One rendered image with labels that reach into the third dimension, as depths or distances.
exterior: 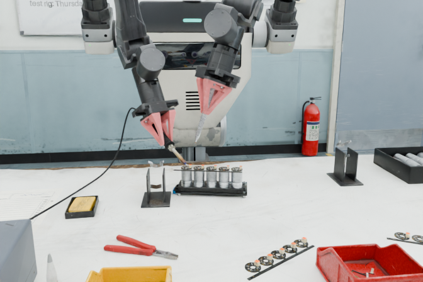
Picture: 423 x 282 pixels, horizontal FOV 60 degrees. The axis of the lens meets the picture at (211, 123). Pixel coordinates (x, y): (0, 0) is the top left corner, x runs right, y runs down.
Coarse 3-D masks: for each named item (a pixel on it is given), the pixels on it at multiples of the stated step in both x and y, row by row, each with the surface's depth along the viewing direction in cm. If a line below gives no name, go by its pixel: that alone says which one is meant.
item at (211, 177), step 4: (212, 168) 82; (208, 172) 81; (212, 172) 81; (216, 172) 82; (208, 176) 81; (212, 176) 81; (216, 176) 82; (208, 180) 82; (212, 180) 81; (216, 180) 82; (208, 184) 82; (212, 184) 82; (216, 184) 82
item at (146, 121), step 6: (156, 114) 86; (144, 120) 88; (150, 120) 87; (156, 120) 86; (144, 126) 90; (150, 126) 90; (156, 126) 86; (150, 132) 89; (162, 132) 87; (156, 138) 89; (162, 138) 87; (162, 144) 87
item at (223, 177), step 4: (224, 168) 82; (220, 172) 81; (224, 172) 81; (228, 172) 81; (220, 176) 81; (224, 176) 81; (228, 176) 81; (220, 180) 81; (224, 180) 81; (228, 180) 82; (220, 184) 82; (224, 184) 81; (228, 184) 82
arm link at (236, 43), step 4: (240, 28) 80; (240, 32) 80; (240, 36) 80; (236, 40) 80; (240, 40) 81; (220, 44) 81; (228, 44) 79; (232, 44) 79; (236, 44) 80; (236, 48) 80
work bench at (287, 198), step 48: (96, 192) 84; (144, 192) 84; (288, 192) 84; (336, 192) 84; (384, 192) 84; (48, 240) 64; (96, 240) 64; (144, 240) 64; (192, 240) 64; (240, 240) 64; (288, 240) 64; (336, 240) 64; (384, 240) 64
